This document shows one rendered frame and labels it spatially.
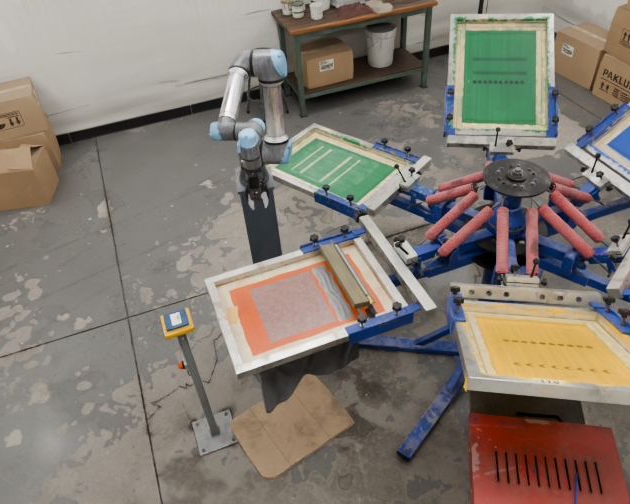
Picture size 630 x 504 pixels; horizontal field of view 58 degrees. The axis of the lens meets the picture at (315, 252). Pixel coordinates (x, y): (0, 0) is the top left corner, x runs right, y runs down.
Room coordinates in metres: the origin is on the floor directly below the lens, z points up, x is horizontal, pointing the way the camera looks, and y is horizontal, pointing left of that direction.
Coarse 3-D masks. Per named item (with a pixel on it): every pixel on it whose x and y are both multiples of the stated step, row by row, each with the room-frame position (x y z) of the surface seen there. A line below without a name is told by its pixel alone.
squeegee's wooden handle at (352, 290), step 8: (320, 248) 1.98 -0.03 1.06; (328, 248) 1.97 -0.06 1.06; (328, 256) 1.91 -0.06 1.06; (336, 256) 1.91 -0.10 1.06; (328, 264) 1.88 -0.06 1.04; (336, 264) 1.86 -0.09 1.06; (344, 264) 1.86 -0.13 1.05; (336, 272) 1.80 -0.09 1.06; (344, 272) 1.80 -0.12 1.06; (344, 280) 1.75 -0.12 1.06; (352, 280) 1.75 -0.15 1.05; (344, 288) 1.70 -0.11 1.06; (352, 288) 1.70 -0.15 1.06; (352, 296) 1.65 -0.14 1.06; (360, 296) 1.65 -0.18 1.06; (352, 304) 1.62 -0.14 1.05; (360, 304) 1.61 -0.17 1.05; (368, 304) 1.62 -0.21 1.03
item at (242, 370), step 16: (352, 240) 2.10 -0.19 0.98; (288, 256) 2.01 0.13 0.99; (304, 256) 2.02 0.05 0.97; (368, 256) 1.96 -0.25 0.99; (240, 272) 1.93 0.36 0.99; (256, 272) 1.94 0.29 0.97; (384, 272) 1.85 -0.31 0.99; (208, 288) 1.84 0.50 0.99; (384, 288) 1.77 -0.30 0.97; (224, 320) 1.64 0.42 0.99; (224, 336) 1.55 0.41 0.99; (336, 336) 1.50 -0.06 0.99; (288, 352) 1.44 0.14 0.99; (304, 352) 1.44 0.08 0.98; (240, 368) 1.38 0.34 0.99; (256, 368) 1.38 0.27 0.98
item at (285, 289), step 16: (288, 272) 1.94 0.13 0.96; (304, 272) 1.93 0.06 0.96; (240, 288) 1.86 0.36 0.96; (256, 288) 1.85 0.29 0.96; (272, 288) 1.84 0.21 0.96; (288, 288) 1.83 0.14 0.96; (304, 288) 1.82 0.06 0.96; (320, 288) 1.81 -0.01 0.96; (240, 304) 1.76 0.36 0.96; (256, 304) 1.75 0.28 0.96; (272, 304) 1.74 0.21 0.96; (288, 304) 1.73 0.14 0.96; (240, 320) 1.66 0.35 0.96
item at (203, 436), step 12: (192, 324) 1.66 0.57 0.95; (168, 336) 1.61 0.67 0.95; (180, 336) 1.67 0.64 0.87; (192, 360) 1.67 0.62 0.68; (192, 372) 1.67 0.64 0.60; (204, 396) 1.67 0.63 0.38; (204, 408) 1.67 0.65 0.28; (204, 420) 1.77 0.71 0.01; (216, 420) 1.76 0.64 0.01; (228, 420) 1.75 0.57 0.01; (204, 432) 1.69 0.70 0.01; (216, 432) 1.67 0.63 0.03; (228, 432) 1.68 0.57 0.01; (204, 444) 1.62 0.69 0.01; (216, 444) 1.61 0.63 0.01; (228, 444) 1.61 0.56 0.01
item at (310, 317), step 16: (368, 288) 1.79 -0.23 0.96; (304, 304) 1.72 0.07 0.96; (320, 304) 1.72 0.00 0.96; (256, 320) 1.65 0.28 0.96; (272, 320) 1.65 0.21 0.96; (288, 320) 1.64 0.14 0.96; (304, 320) 1.63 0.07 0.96; (320, 320) 1.62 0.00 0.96; (336, 320) 1.61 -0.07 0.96; (352, 320) 1.61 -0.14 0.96; (256, 336) 1.56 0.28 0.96; (272, 336) 1.56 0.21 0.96; (288, 336) 1.55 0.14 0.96; (304, 336) 1.54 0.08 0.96; (256, 352) 1.48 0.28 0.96
